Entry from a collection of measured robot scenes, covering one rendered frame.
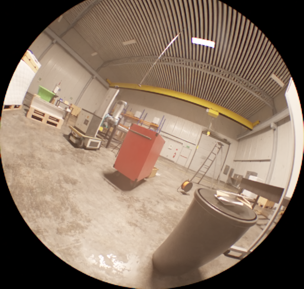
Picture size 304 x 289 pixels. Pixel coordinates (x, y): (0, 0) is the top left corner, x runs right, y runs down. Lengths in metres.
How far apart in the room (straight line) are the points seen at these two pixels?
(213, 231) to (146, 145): 1.23
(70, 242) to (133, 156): 1.28
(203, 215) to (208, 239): 0.12
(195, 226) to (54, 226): 0.82
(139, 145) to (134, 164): 0.29
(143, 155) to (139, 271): 1.31
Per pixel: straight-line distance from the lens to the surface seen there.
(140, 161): 1.38
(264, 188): 2.67
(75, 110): 10.92
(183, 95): 9.78
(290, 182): 1.29
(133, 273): 0.80
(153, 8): 8.54
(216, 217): 0.44
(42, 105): 3.27
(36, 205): 0.95
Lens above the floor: 0.75
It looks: 5 degrees up
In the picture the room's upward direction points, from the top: 24 degrees clockwise
